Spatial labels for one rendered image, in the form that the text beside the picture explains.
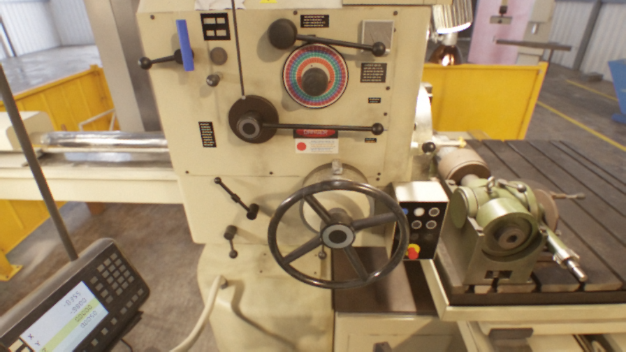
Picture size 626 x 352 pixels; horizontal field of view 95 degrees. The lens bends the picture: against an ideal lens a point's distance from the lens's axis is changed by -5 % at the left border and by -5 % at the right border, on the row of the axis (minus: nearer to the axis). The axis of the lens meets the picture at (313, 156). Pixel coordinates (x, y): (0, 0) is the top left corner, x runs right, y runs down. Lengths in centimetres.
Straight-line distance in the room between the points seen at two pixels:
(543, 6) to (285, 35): 632
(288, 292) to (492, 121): 306
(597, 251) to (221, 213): 147
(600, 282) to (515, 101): 276
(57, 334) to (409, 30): 112
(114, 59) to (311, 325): 162
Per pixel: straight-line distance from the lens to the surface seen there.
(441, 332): 176
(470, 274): 122
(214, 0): 90
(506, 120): 406
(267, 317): 161
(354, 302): 159
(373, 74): 86
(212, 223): 118
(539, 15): 691
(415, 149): 102
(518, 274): 130
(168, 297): 258
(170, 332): 240
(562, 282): 143
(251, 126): 85
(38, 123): 193
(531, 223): 118
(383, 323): 163
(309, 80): 76
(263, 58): 86
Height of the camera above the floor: 189
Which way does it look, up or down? 28 degrees down
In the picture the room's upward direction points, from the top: 1 degrees counter-clockwise
